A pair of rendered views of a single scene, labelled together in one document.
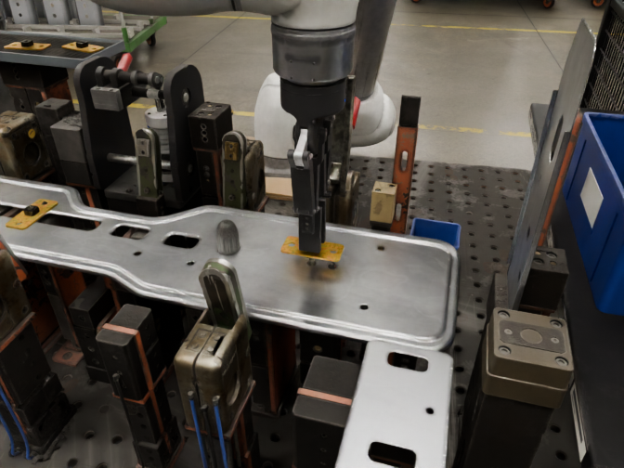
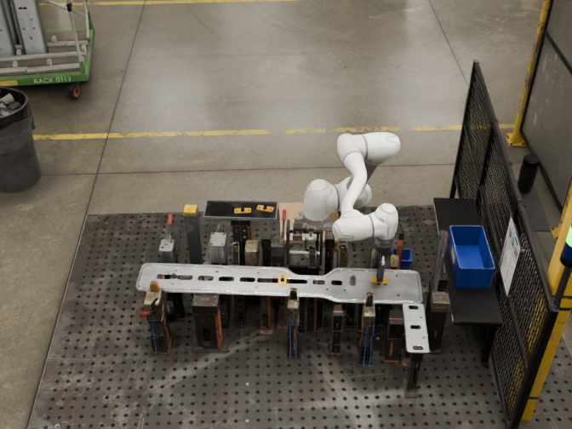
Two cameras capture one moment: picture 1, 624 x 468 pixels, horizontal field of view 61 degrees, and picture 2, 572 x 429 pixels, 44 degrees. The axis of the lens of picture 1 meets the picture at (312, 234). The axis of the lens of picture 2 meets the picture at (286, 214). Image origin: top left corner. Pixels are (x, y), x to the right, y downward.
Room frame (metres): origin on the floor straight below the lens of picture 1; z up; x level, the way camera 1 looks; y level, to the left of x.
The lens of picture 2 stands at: (-1.69, 0.95, 3.48)
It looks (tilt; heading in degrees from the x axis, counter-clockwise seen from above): 40 degrees down; 348
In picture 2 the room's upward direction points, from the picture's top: straight up
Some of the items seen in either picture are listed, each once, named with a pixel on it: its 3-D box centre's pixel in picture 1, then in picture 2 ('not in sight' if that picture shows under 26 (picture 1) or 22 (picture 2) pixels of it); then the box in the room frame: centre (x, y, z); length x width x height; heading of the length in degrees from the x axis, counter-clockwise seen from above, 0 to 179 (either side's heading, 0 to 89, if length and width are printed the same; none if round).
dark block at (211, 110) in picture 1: (221, 212); (328, 265); (0.86, 0.17, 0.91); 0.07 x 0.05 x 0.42; 164
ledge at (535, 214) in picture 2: not in sight; (527, 198); (0.52, -0.64, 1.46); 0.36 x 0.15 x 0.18; 164
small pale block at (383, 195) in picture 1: (376, 280); (391, 283); (0.69, -0.11, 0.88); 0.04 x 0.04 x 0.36; 74
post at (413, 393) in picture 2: not in sight; (414, 368); (0.18, -0.05, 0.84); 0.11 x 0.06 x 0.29; 164
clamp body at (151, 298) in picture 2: not in sight; (158, 322); (0.69, 1.06, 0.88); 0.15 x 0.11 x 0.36; 164
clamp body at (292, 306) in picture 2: (12, 357); (293, 326); (0.53, 0.44, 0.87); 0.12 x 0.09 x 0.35; 164
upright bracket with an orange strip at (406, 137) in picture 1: (395, 240); (397, 269); (0.71, -0.14, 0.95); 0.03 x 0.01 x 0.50; 74
